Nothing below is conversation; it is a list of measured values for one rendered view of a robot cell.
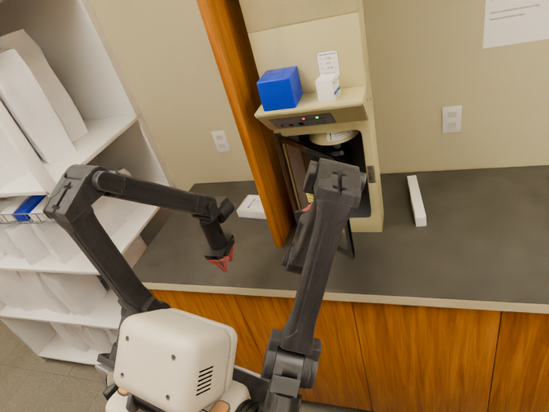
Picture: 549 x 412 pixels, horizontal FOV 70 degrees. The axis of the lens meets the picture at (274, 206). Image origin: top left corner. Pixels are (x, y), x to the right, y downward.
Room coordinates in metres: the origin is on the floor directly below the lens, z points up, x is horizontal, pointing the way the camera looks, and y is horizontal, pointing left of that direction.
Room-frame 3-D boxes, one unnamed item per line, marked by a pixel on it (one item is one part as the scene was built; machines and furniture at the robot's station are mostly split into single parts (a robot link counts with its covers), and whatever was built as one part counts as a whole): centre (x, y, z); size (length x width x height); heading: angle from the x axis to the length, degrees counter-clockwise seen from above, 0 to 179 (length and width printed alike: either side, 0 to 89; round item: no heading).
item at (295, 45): (1.27, -0.27, 1.33); 0.32 x 0.25 x 0.77; 64
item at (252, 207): (1.46, 0.07, 0.96); 0.16 x 0.12 x 0.04; 57
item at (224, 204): (1.02, 0.18, 1.30); 0.11 x 0.09 x 0.12; 143
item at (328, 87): (1.08, -0.24, 1.54); 0.05 x 0.05 x 0.06; 55
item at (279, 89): (1.14, -0.12, 1.56); 0.10 x 0.10 x 0.09; 64
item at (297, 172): (1.07, -0.14, 1.19); 0.30 x 0.01 x 0.40; 26
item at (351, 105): (1.10, -0.19, 1.46); 0.32 x 0.11 x 0.10; 64
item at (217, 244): (0.98, 0.20, 1.21); 0.10 x 0.07 x 0.07; 154
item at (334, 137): (1.24, -0.27, 1.34); 0.18 x 0.18 x 0.05
